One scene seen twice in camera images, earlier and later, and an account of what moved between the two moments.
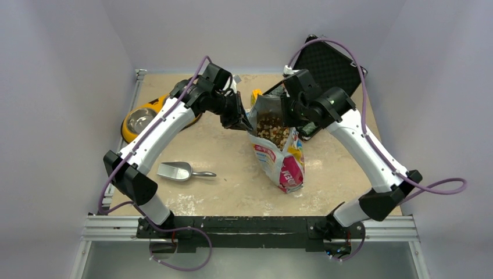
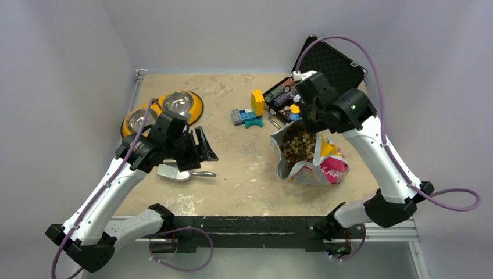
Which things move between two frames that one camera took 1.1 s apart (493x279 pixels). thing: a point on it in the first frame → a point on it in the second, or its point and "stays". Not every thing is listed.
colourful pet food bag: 279,148 → 307,157
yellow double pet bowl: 138,118 stays
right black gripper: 288,120 → 308,127
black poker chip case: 331,65 stays
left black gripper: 237,115 → 193,160
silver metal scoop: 180,171 stays
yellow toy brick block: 254,96 stays
